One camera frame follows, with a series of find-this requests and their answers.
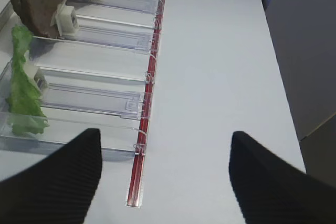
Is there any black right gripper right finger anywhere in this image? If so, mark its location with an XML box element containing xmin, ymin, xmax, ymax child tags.
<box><xmin>228</xmin><ymin>131</ymin><xmax>335</xmax><ymax>223</ymax></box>

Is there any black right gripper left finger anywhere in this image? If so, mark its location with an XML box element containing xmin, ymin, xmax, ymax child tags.
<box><xmin>1</xmin><ymin>128</ymin><xmax>102</xmax><ymax>223</ymax></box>

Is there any green lettuce leaf in rack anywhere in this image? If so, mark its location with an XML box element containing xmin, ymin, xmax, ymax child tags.
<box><xmin>6</xmin><ymin>25</ymin><xmax>49</xmax><ymax>136</ymax></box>

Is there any clear acrylic right rack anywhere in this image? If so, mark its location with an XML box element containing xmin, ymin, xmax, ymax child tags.
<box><xmin>0</xmin><ymin>0</ymin><xmax>169</xmax><ymax>156</ymax></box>

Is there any white spring pusher block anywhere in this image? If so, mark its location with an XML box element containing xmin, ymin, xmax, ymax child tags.
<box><xmin>50</xmin><ymin>0</ymin><xmax>79</xmax><ymax>37</ymax></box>

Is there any red rack rail strip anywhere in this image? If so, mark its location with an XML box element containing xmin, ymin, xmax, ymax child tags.
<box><xmin>127</xmin><ymin>0</ymin><xmax>165</xmax><ymax>208</ymax></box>

